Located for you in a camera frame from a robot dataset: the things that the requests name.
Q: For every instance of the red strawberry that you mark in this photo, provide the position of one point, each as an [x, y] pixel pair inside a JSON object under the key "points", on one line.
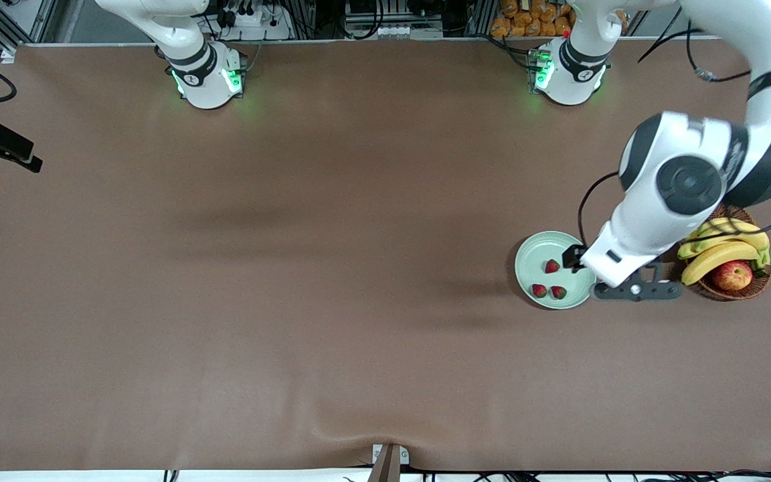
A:
{"points": [[552, 266], [539, 290], [559, 292]]}

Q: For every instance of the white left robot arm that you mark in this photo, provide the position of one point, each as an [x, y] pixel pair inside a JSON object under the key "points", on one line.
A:
{"points": [[646, 214]]}

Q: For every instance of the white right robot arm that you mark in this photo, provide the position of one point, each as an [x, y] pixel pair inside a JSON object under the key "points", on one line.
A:
{"points": [[201, 80]]}

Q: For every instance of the pale green round plate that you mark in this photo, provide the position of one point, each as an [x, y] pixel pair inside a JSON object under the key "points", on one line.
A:
{"points": [[533, 258]]}

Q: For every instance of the large yellow banana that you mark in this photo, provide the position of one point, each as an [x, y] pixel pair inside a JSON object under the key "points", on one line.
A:
{"points": [[741, 234], [717, 258]]}

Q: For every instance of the small yellow-green banana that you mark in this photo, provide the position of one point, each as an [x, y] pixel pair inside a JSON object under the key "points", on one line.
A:
{"points": [[717, 225]]}

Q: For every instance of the brown wicker basket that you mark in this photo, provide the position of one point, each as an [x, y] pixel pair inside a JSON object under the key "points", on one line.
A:
{"points": [[727, 296]]}

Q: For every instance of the red yellow apple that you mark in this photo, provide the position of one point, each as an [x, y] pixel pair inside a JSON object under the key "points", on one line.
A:
{"points": [[732, 276]]}

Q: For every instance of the brown table cover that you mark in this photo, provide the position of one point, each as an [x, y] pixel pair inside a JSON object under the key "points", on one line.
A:
{"points": [[359, 201]]}

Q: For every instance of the bag of orange buns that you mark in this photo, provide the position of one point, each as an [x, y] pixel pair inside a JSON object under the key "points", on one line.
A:
{"points": [[526, 17]]}

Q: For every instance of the white terminal strip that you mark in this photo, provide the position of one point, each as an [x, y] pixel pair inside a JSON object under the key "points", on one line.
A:
{"points": [[393, 31]]}

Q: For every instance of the white power strip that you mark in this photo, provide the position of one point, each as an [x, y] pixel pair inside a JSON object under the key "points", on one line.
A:
{"points": [[251, 20]]}

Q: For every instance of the grey metal mount bracket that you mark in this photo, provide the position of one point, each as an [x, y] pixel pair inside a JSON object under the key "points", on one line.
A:
{"points": [[389, 462]]}

